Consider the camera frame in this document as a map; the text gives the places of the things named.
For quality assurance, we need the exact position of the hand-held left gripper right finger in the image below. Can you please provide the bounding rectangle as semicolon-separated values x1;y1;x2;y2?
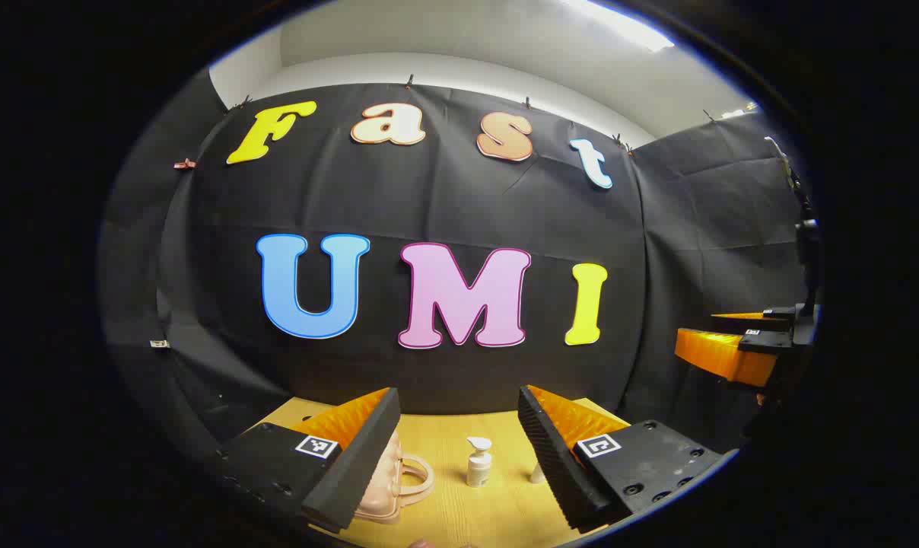
517;384;727;532

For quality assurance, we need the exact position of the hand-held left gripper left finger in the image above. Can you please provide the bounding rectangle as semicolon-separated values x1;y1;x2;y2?
216;387;402;534

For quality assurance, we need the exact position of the pink suitcase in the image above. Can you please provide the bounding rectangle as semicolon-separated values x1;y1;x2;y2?
353;435;436;526

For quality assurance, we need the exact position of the white pump bottle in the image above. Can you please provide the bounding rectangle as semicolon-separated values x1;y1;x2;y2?
466;436;494;489

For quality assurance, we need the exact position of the black backdrop cloth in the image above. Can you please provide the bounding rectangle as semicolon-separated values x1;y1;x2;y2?
98;68;810;473

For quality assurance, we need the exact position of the long ceiling light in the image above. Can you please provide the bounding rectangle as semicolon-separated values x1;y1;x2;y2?
558;0;676;53

